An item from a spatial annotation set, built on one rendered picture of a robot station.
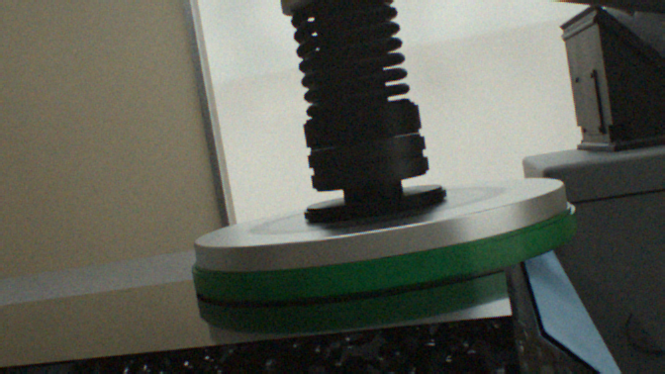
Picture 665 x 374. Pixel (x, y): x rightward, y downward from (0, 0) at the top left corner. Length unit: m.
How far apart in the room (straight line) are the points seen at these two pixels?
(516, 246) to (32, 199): 5.79
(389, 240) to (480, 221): 0.04
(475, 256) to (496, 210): 0.03
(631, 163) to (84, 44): 5.01
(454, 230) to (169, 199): 5.27
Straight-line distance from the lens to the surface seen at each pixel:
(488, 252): 0.35
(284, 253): 0.35
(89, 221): 5.86
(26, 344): 0.38
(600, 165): 1.19
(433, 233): 0.34
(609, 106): 1.29
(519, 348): 0.26
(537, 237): 0.37
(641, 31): 1.32
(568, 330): 0.32
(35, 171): 6.04
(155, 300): 0.43
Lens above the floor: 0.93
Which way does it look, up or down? 3 degrees down
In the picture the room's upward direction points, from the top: 10 degrees counter-clockwise
